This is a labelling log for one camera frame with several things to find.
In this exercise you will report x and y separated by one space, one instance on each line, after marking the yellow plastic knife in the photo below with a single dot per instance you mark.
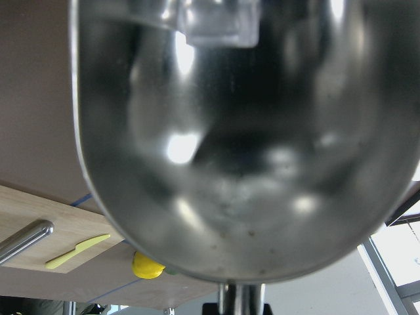
79 248

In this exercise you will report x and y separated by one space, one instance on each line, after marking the metal cylinder muddler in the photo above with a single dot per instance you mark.
25 238

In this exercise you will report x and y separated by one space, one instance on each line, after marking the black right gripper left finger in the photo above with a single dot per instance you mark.
210 309

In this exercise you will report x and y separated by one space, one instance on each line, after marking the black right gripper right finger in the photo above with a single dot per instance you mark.
267 309

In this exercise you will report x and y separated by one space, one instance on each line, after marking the yellow lemon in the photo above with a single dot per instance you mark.
146 268

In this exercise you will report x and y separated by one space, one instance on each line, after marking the metal ice scoop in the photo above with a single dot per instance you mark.
246 142

